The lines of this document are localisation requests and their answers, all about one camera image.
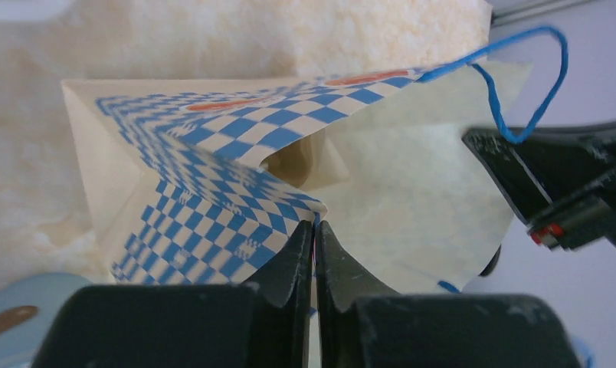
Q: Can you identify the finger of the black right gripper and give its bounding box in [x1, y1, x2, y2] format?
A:
[462, 121, 616, 251]

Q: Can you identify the patterned paper gift bag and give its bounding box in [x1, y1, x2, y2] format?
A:
[61, 25, 569, 296]

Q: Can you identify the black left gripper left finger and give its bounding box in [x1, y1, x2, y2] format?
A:
[33, 221, 313, 367]

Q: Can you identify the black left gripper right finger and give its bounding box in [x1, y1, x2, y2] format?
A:
[315, 222, 582, 367]

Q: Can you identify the blue straw holder cup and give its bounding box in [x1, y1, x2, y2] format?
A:
[0, 273, 91, 367]

